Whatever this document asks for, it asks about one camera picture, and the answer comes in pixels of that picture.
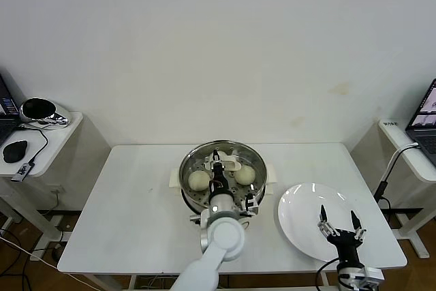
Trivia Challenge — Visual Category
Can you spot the white floor cable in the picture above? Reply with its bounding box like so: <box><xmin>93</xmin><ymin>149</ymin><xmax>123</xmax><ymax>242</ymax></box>
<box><xmin>0</xmin><ymin>236</ymin><xmax>57</xmax><ymax>271</ymax></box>

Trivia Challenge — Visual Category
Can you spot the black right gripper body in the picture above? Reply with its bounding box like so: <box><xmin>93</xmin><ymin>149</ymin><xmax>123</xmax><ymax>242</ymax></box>
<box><xmin>327</xmin><ymin>228</ymin><xmax>362</xmax><ymax>266</ymax></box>

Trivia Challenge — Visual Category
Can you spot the grey cable bundle under table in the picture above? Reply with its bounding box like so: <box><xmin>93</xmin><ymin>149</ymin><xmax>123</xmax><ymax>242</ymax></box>
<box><xmin>136</xmin><ymin>274</ymin><xmax>178</xmax><ymax>291</ymax></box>

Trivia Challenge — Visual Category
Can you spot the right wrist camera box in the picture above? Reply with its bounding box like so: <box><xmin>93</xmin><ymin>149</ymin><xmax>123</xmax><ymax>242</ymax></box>
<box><xmin>354</xmin><ymin>266</ymin><xmax>385</xmax><ymax>287</ymax></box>

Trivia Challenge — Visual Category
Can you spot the thin black desk cable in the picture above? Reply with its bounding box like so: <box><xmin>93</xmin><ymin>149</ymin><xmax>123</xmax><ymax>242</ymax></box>
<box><xmin>15</xmin><ymin>123</ymin><xmax>48</xmax><ymax>166</ymax></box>

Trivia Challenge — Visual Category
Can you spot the white table frame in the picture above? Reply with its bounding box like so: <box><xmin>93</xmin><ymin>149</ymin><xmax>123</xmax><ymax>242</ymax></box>
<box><xmin>127</xmin><ymin>266</ymin><xmax>330</xmax><ymax>291</ymax></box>

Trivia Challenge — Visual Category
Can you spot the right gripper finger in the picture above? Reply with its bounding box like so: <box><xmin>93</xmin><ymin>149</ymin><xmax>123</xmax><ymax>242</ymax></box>
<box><xmin>349</xmin><ymin>210</ymin><xmax>368</xmax><ymax>241</ymax></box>
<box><xmin>317</xmin><ymin>204</ymin><xmax>339</xmax><ymax>238</ymax></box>

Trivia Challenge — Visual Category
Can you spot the white side table with label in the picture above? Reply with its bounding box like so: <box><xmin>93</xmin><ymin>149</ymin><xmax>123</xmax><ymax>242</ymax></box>
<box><xmin>376</xmin><ymin>119</ymin><xmax>436</xmax><ymax>258</ymax></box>

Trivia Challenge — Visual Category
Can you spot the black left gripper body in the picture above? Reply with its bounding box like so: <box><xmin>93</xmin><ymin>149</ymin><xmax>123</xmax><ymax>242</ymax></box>
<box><xmin>208</xmin><ymin>168</ymin><xmax>230</xmax><ymax>198</ymax></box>

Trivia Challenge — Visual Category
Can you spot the cream electric cooker base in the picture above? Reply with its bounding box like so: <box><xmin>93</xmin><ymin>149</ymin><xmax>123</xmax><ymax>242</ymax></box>
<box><xmin>169</xmin><ymin>174</ymin><xmax>277</xmax><ymax>234</ymax></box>

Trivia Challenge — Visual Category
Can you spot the dark laptop with barcode screen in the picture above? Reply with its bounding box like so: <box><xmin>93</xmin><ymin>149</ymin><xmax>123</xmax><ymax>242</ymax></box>
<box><xmin>0</xmin><ymin>74</ymin><xmax>20</xmax><ymax>145</ymax></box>

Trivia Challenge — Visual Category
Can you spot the stainless steel steamer basket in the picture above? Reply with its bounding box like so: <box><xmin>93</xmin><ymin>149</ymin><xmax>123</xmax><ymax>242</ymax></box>
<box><xmin>169</xmin><ymin>139</ymin><xmax>279</xmax><ymax>219</ymax></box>

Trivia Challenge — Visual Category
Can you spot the white steamed baozi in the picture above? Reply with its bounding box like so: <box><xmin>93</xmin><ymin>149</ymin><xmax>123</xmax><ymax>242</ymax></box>
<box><xmin>187</xmin><ymin>171</ymin><xmax>211</xmax><ymax>192</ymax></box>
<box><xmin>234</xmin><ymin>165</ymin><xmax>257</xmax><ymax>186</ymax></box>

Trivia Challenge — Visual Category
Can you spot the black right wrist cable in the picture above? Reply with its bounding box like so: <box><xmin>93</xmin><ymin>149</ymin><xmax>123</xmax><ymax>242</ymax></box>
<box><xmin>315</xmin><ymin>258</ymin><xmax>340</xmax><ymax>291</ymax></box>

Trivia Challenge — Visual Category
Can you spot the black computer mouse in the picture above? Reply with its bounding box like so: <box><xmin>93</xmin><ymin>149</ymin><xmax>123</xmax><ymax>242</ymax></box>
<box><xmin>2</xmin><ymin>140</ymin><xmax>28</xmax><ymax>164</ymax></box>

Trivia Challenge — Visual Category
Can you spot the white side table with mouse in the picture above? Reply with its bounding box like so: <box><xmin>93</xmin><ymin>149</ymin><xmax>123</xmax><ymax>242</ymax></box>
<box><xmin>0</xmin><ymin>112</ymin><xmax>83</xmax><ymax>254</ymax></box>

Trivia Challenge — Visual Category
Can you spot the white round plate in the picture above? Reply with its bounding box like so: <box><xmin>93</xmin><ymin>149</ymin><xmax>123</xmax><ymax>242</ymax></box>
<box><xmin>277</xmin><ymin>182</ymin><xmax>364</xmax><ymax>264</ymax></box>

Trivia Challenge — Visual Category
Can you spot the chrome and black round device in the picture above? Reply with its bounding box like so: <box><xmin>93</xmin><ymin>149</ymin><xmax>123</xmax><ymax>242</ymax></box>
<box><xmin>18</xmin><ymin>97</ymin><xmax>72</xmax><ymax>130</ymax></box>

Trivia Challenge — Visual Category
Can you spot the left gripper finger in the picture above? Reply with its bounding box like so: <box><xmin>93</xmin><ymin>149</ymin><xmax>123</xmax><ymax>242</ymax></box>
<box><xmin>211</xmin><ymin>149</ymin><xmax>224</xmax><ymax>171</ymax></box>

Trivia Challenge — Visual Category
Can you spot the black inline power adapter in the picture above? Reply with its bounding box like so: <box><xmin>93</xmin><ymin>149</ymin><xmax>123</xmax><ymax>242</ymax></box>
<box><xmin>373</xmin><ymin>180</ymin><xmax>389</xmax><ymax>203</ymax></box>

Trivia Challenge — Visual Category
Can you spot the white laptop cable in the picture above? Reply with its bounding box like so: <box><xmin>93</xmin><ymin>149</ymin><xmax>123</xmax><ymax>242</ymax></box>
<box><xmin>384</xmin><ymin>142</ymin><xmax>420</xmax><ymax>183</ymax></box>

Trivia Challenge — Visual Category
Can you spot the grey laptop with pink screen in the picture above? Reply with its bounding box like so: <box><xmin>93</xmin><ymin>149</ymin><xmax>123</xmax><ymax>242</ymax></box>
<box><xmin>405</xmin><ymin>78</ymin><xmax>436</xmax><ymax>166</ymax></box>

